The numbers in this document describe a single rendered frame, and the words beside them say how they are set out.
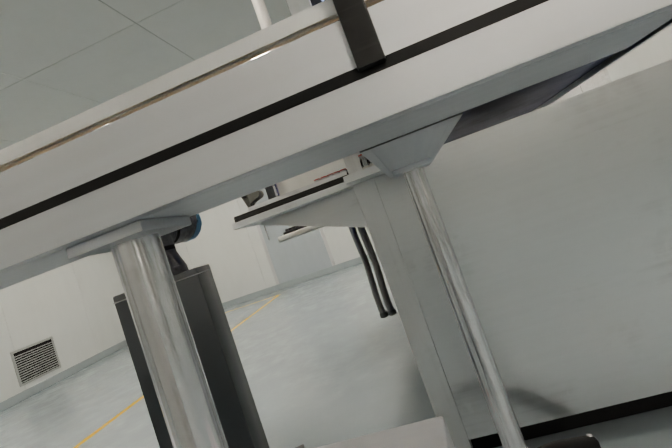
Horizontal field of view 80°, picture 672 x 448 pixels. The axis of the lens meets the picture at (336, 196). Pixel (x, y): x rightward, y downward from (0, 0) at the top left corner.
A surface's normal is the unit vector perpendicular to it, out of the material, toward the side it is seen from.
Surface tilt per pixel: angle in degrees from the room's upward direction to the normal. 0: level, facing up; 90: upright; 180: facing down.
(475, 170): 90
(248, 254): 90
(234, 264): 90
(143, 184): 90
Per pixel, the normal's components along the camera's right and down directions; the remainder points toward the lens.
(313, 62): -0.18, 0.00
